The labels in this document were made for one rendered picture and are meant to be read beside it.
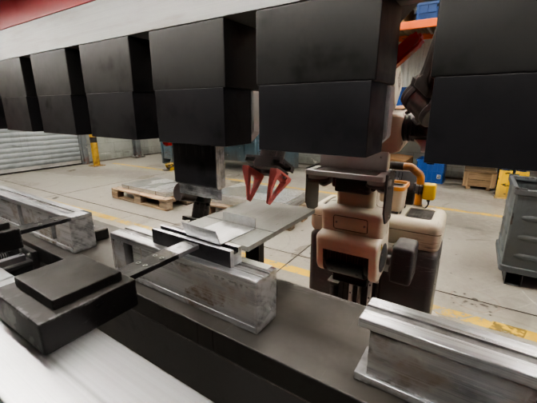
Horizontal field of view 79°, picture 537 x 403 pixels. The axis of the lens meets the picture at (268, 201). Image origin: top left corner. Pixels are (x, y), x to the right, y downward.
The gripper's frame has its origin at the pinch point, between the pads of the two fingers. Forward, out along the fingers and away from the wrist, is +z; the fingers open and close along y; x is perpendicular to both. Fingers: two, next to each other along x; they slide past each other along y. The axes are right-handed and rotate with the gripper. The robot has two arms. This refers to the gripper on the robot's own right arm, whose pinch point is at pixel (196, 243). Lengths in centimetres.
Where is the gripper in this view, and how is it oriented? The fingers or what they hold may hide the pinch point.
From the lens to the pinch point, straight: 116.6
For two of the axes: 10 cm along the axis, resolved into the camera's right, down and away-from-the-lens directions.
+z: -1.6, 9.9, 0.6
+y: -6.3, -0.5, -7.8
